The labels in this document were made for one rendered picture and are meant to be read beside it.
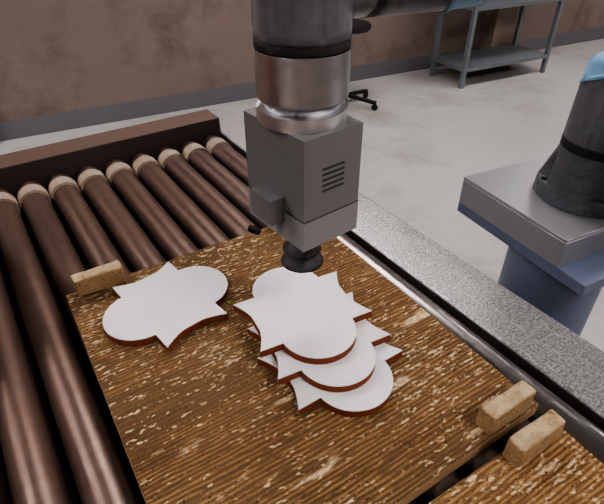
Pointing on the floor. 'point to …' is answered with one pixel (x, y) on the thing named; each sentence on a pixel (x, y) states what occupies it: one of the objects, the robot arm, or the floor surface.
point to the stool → (362, 89)
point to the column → (558, 282)
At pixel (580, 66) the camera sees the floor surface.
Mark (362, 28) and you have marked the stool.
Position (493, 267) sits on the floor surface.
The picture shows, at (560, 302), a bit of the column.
